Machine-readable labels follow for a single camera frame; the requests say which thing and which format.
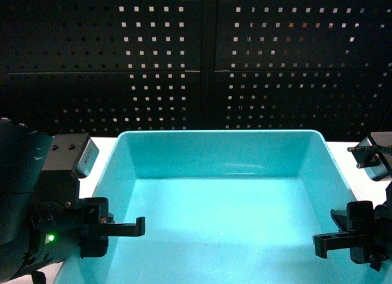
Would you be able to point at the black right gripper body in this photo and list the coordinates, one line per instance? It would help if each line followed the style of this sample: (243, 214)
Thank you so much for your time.
(369, 230)

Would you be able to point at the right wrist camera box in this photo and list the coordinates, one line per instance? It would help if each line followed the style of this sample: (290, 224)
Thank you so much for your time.
(373, 154)

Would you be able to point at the turquoise plastic bin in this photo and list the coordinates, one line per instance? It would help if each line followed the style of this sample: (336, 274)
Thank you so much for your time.
(236, 206)

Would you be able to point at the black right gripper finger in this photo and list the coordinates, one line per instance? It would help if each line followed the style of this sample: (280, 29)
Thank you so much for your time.
(323, 243)

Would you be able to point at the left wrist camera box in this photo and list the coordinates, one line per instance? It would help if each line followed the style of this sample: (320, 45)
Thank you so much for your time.
(73, 153)

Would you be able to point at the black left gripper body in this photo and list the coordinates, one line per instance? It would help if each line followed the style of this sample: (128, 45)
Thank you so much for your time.
(59, 220)

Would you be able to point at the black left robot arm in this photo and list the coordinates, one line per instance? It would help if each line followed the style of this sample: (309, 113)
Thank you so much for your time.
(23, 154)

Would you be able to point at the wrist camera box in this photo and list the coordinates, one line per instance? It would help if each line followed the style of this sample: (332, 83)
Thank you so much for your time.
(373, 154)
(73, 153)

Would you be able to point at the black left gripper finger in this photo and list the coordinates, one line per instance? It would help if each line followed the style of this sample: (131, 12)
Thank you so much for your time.
(136, 229)

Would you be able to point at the black perforated panel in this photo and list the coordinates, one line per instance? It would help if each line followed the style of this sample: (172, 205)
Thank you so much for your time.
(109, 66)

